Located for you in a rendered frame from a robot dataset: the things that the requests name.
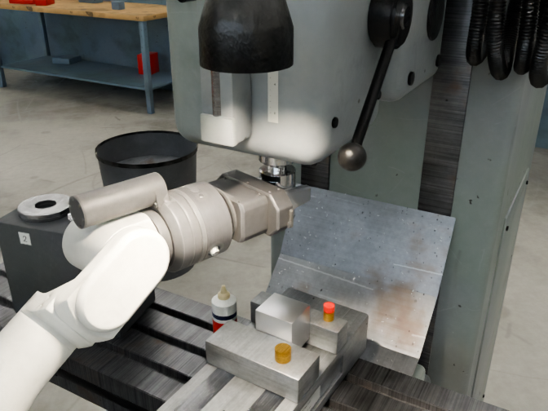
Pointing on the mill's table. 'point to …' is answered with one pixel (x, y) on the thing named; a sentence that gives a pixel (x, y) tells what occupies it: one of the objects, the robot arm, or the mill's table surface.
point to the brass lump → (282, 353)
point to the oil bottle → (223, 308)
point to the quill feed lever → (380, 19)
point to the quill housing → (289, 81)
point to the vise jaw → (262, 360)
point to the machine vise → (238, 387)
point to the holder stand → (41, 250)
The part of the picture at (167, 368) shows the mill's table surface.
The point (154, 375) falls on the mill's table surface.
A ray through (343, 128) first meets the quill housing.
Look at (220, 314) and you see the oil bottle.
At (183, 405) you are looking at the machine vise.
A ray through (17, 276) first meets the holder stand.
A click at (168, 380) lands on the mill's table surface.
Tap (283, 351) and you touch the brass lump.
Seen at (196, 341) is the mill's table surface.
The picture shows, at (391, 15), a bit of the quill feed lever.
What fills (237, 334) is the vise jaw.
